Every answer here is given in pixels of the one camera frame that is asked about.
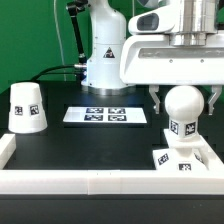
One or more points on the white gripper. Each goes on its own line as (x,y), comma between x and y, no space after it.
(174,46)

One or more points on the white lamp bulb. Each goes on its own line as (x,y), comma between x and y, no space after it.
(184,104)

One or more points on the white lamp base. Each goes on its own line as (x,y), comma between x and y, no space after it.
(182,154)

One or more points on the white lamp shade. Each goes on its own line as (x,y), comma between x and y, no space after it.
(26,113)

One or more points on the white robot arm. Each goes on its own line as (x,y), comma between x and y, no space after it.
(109,33)

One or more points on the white marker sheet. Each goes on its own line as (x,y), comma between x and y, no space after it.
(105,115)

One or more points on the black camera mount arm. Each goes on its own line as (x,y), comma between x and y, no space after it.
(74,8)

